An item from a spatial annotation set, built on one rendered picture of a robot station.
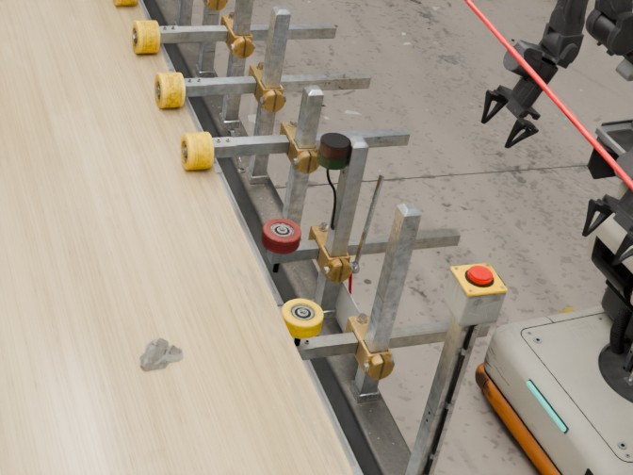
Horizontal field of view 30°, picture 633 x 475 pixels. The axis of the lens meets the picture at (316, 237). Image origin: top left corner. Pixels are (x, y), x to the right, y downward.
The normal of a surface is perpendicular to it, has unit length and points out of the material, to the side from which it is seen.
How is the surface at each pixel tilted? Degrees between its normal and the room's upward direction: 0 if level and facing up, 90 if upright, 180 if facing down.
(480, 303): 90
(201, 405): 0
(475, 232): 0
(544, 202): 0
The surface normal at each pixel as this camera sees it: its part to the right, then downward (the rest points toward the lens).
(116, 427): 0.15, -0.79
